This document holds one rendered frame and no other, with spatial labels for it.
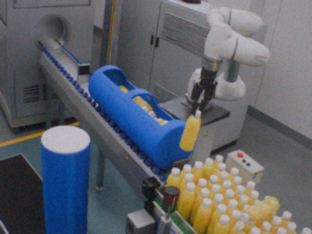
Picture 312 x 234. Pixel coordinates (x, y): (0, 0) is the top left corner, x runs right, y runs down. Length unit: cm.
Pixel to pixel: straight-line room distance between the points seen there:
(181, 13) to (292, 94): 174
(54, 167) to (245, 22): 134
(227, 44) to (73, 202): 127
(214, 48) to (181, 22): 234
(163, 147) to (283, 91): 300
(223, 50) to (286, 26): 307
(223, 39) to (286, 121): 332
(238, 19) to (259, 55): 55
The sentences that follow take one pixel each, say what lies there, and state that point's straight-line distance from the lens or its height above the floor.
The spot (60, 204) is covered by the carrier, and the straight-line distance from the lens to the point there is 225.
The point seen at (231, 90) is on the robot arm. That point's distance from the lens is 253.
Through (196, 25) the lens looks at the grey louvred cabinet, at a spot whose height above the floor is 130.
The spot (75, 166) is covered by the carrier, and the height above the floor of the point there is 93.
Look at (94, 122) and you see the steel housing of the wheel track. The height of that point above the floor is 86.
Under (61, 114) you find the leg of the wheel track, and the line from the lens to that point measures 396.
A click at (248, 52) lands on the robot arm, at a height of 175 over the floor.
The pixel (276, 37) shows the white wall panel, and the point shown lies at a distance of 473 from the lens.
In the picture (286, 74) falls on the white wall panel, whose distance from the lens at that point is 471.
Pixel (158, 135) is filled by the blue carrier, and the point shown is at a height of 118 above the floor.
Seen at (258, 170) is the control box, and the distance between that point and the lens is 202.
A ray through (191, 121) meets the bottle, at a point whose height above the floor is 136.
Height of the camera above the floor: 219
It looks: 28 degrees down
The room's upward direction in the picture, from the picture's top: 9 degrees clockwise
